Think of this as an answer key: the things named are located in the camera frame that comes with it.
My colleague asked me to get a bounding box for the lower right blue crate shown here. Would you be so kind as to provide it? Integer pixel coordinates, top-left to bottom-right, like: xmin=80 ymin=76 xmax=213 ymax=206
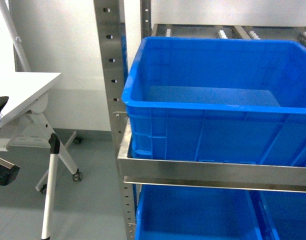
xmin=250 ymin=190 xmax=306 ymax=240

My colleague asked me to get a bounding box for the lower left blue crate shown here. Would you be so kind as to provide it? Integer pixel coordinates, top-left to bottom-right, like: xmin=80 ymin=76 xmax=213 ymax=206
xmin=135 ymin=185 xmax=263 ymax=240

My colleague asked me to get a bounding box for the white folding table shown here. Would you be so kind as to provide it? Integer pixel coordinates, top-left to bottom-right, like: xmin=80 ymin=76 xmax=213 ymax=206
xmin=0 ymin=71 xmax=83 ymax=240

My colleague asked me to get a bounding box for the blue plastic crate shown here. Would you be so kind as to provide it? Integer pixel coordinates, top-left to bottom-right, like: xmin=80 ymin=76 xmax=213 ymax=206
xmin=122 ymin=37 xmax=306 ymax=167

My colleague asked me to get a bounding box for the white diagonal pole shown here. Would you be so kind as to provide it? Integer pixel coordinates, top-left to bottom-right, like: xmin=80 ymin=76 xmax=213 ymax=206
xmin=0 ymin=0 xmax=31 ymax=72

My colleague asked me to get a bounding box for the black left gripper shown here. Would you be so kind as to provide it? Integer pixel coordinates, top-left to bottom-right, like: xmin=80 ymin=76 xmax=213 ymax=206
xmin=0 ymin=157 xmax=20 ymax=186

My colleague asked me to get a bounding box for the stainless steel shelf rack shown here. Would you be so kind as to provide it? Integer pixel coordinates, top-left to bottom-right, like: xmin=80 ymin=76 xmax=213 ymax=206
xmin=94 ymin=0 xmax=306 ymax=240

